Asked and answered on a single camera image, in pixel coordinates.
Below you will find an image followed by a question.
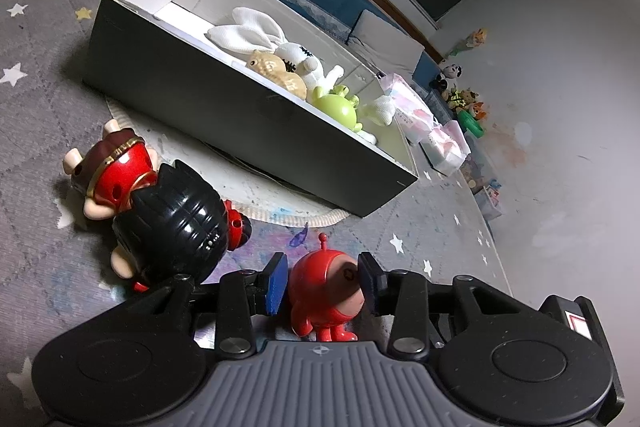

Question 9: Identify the small tissue pack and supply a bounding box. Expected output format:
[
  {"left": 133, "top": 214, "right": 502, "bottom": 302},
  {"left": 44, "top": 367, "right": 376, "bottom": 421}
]
[{"left": 420, "top": 120, "right": 471, "bottom": 176}]

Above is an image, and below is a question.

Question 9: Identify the beige peanut toy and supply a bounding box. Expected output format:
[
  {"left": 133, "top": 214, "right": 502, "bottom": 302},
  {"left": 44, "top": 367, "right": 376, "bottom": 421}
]
[{"left": 246, "top": 51, "right": 307, "bottom": 100}]

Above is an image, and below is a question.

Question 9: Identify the panda plush toy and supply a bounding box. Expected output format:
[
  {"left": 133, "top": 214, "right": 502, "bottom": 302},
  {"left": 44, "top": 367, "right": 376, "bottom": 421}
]
[{"left": 428, "top": 64, "right": 462, "bottom": 93}]

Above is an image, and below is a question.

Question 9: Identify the clear toy storage box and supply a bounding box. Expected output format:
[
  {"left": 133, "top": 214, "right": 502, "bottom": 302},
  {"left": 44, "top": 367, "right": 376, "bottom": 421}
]
[{"left": 461, "top": 148, "right": 504, "bottom": 221}]

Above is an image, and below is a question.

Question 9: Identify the grey cushion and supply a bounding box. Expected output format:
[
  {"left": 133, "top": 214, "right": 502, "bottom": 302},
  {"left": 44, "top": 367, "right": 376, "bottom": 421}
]
[{"left": 346, "top": 10, "right": 424, "bottom": 80}]

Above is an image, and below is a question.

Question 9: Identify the orange wall figure toy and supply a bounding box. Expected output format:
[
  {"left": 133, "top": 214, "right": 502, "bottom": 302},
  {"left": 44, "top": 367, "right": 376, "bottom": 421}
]
[{"left": 447, "top": 28, "right": 488, "bottom": 57}]

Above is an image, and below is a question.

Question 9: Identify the green frog toy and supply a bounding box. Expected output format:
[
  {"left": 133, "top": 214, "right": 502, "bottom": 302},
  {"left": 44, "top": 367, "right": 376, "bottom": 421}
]
[{"left": 311, "top": 84, "right": 362, "bottom": 132}]

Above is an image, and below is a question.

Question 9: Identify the green toy bottle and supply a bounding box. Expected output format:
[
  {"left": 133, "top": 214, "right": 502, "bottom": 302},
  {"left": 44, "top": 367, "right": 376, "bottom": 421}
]
[{"left": 457, "top": 109, "right": 485, "bottom": 139}]

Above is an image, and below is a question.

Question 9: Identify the black haired red doll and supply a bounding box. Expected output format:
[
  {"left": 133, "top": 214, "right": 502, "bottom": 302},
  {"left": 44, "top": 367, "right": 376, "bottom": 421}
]
[{"left": 63, "top": 119, "right": 252, "bottom": 293}]

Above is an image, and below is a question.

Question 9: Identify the large tissue pack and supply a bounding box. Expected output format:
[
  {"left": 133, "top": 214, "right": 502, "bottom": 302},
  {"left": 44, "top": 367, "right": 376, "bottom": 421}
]
[{"left": 380, "top": 74, "right": 442, "bottom": 145}]

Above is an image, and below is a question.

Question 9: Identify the white plush rabbit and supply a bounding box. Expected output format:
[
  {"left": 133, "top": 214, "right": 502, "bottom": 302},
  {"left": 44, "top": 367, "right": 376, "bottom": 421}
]
[{"left": 204, "top": 5, "right": 397, "bottom": 146}]

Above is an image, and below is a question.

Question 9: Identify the small red alien toy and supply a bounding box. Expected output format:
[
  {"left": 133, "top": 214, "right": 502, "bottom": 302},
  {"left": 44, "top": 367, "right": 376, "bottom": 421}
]
[{"left": 288, "top": 233, "right": 364, "bottom": 343}]

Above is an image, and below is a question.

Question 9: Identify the yellow bear plush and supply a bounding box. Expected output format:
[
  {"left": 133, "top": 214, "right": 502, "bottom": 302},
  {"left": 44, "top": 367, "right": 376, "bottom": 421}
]
[{"left": 447, "top": 88, "right": 487, "bottom": 120}]

